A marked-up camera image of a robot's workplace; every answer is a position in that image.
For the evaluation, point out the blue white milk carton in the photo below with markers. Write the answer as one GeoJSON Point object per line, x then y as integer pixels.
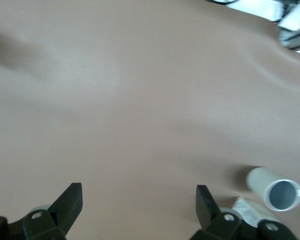
{"type": "Point", "coordinates": [250, 208]}

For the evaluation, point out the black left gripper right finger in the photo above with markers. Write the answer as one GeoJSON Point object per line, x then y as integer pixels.
{"type": "Point", "coordinates": [207, 212]}

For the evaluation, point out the brown table mat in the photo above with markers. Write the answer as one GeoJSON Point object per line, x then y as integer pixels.
{"type": "Point", "coordinates": [140, 100]}

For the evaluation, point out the aluminium frame profile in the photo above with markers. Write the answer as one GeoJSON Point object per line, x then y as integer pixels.
{"type": "Point", "coordinates": [296, 36]}

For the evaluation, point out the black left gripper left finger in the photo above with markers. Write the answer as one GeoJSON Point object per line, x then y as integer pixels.
{"type": "Point", "coordinates": [62, 210]}

